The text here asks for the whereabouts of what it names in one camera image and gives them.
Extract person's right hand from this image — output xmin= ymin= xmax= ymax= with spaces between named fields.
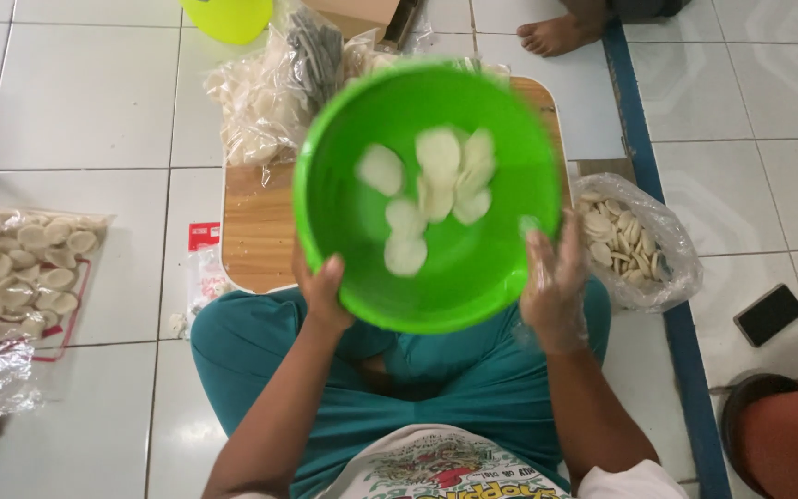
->
xmin=517 ymin=207 xmax=591 ymax=354

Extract person's left hand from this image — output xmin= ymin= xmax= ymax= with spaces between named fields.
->
xmin=291 ymin=239 xmax=357 ymax=332

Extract green plastic bowl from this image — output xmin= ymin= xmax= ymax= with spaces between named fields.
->
xmin=291 ymin=58 xmax=564 ymax=335

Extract low wooden table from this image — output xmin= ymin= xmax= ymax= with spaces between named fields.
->
xmin=221 ymin=75 xmax=569 ymax=295

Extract open bag of oval crackers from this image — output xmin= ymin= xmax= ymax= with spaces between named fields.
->
xmin=571 ymin=172 xmax=705 ymax=314

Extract red label plastic packet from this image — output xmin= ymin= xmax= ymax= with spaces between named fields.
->
xmin=184 ymin=222 xmax=235 ymax=321

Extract person's teal trousers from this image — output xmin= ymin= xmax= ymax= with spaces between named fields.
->
xmin=190 ymin=277 xmax=612 ymax=499

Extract pile of white raw crackers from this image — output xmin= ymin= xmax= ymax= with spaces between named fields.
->
xmin=355 ymin=126 xmax=497 ymax=278

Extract person's white printed shirt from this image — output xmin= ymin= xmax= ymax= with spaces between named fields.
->
xmin=233 ymin=424 xmax=689 ymax=499

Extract clear bag of round crackers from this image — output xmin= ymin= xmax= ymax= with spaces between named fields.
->
xmin=204 ymin=29 xmax=324 ymax=169

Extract black phone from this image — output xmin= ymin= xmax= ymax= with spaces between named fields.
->
xmin=733 ymin=283 xmax=798 ymax=348

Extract small clear bag of crackers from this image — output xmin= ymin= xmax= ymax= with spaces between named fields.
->
xmin=342 ymin=33 xmax=401 ymax=83

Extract clear bag of grey sticks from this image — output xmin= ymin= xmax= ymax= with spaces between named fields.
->
xmin=285 ymin=6 xmax=346 ymax=112

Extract orange plastic bucket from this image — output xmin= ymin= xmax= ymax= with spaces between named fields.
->
xmin=720 ymin=373 xmax=798 ymax=499

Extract brown cardboard box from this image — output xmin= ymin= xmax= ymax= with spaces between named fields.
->
xmin=302 ymin=0 xmax=421 ymax=51

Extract yellow-green plastic container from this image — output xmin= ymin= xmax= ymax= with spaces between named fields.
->
xmin=179 ymin=0 xmax=275 ymax=47

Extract red-printed bag of crackers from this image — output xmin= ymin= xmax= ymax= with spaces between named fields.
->
xmin=0 ymin=206 xmax=116 ymax=363

